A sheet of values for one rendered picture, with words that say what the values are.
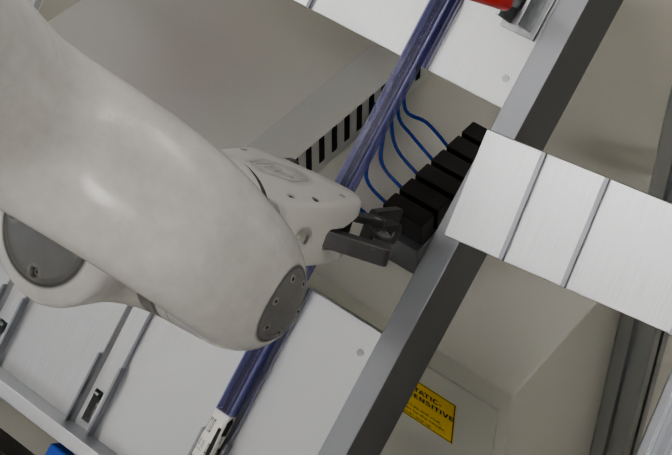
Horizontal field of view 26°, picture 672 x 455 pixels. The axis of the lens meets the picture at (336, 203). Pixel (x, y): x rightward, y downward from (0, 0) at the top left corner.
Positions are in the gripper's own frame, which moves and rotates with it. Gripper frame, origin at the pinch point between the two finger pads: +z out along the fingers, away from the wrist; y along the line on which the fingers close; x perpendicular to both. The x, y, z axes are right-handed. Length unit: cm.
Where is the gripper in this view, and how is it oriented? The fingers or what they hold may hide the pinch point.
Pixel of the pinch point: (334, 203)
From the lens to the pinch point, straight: 105.2
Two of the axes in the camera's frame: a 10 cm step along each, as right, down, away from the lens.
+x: -3.2, 9.2, 2.3
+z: 4.9, -0.5, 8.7
